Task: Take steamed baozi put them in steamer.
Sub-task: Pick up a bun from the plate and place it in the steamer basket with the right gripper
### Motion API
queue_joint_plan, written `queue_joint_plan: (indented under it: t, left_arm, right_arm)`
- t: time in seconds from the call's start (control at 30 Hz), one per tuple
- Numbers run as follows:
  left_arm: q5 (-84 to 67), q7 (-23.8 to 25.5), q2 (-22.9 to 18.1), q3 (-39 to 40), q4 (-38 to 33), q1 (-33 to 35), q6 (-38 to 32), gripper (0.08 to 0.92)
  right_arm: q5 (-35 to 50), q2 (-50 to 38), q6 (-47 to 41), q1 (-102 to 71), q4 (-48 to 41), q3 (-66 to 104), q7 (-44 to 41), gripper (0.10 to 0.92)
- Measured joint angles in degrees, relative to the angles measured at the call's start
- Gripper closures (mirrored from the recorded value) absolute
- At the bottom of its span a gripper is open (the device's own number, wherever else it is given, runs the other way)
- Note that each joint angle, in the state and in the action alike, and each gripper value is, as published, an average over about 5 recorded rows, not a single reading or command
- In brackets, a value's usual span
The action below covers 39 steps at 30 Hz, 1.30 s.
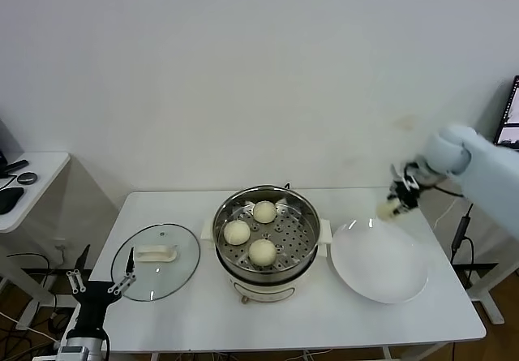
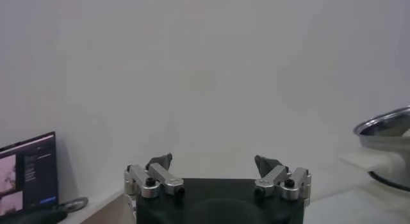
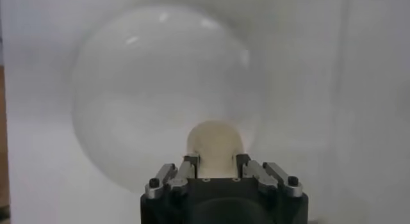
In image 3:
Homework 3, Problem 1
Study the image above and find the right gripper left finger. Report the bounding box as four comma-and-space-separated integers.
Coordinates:
144, 153, 201, 200

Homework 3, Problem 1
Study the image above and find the white round plate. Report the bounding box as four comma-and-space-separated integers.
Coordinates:
70, 4, 260, 194

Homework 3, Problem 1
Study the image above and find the white steamed baozi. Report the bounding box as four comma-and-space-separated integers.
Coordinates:
186, 119, 246, 179

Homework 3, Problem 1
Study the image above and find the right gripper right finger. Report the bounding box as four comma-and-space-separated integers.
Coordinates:
236, 153, 304, 199

